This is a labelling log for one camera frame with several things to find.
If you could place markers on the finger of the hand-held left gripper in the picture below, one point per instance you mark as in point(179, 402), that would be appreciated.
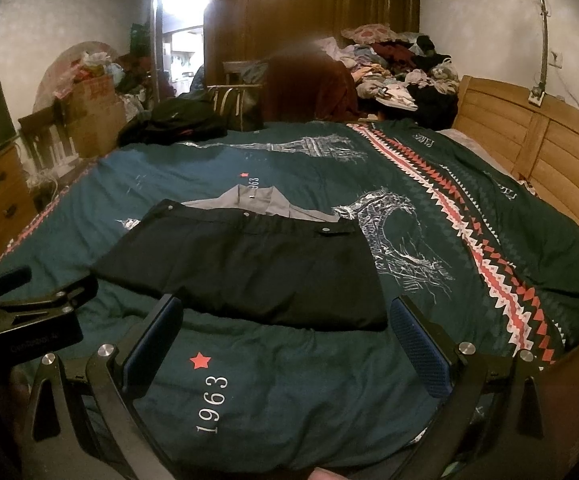
point(64, 300)
point(4, 280)

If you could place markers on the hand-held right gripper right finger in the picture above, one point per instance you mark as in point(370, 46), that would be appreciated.
point(418, 346)

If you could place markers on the teal printed blanket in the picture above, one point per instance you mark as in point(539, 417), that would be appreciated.
point(319, 400)

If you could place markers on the wall socket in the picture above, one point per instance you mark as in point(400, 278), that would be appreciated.
point(556, 59)

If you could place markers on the pile of mixed clothes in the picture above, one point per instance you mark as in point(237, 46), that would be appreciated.
point(399, 67)

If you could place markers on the metal pole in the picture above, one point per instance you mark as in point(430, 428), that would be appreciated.
point(542, 35)

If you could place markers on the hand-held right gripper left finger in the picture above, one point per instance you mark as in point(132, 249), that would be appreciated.
point(155, 336)

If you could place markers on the wooden wardrobe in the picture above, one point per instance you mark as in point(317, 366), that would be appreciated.
point(309, 10)

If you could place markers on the dark jacket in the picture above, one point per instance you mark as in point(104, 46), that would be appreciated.
point(179, 120)

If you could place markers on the white pillow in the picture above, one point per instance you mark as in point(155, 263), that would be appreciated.
point(474, 150)

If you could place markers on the wooden headboard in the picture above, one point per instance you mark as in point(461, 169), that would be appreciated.
point(559, 150)

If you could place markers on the wooden chair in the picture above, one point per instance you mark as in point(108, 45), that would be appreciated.
point(47, 140)

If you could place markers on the black and grey shirt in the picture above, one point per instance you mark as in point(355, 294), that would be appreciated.
point(239, 270)

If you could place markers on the cardboard box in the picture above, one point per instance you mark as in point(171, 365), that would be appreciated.
point(97, 115)

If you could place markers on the metal frame chair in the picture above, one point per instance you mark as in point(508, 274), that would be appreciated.
point(237, 95)

